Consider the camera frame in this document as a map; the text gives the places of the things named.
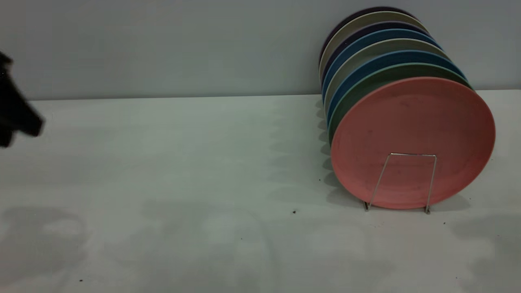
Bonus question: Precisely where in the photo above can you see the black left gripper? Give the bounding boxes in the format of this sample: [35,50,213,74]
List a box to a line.
[0,52,44,148]

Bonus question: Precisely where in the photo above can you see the pink round plate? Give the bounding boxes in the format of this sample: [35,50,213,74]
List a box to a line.
[331,77,496,210]

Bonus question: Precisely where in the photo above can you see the dark purple round plate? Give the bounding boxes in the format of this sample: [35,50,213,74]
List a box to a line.
[319,6,418,61]

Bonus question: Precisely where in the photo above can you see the beige round plate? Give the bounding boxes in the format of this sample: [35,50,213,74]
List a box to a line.
[324,38,450,114]
[319,11,431,80]

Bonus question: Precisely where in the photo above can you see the dark navy round plate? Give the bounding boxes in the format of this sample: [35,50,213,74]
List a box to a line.
[320,21,430,88]

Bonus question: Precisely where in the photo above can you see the blue round plate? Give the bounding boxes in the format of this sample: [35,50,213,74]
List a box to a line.
[322,28,442,102]
[326,50,466,122]

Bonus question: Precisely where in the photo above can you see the green round plate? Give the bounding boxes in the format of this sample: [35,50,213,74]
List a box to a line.
[328,63,473,143]

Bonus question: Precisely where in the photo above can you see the silver wire plate rack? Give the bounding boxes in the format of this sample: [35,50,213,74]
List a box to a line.
[363,153,437,215]

